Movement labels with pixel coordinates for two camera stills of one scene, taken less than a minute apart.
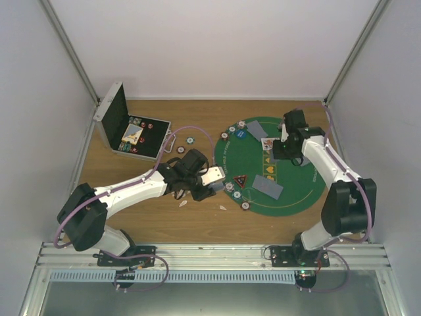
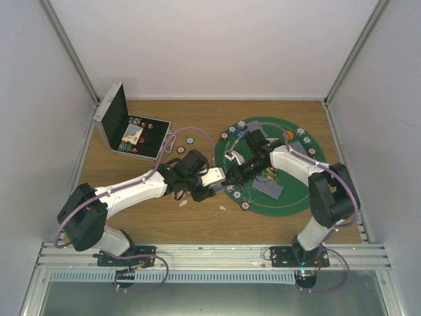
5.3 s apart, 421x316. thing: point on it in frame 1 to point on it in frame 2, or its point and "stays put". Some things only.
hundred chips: (245, 205) stays put
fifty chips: (237, 194) stays put
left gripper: (200, 195) stays put
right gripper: (277, 154) to (239, 177)
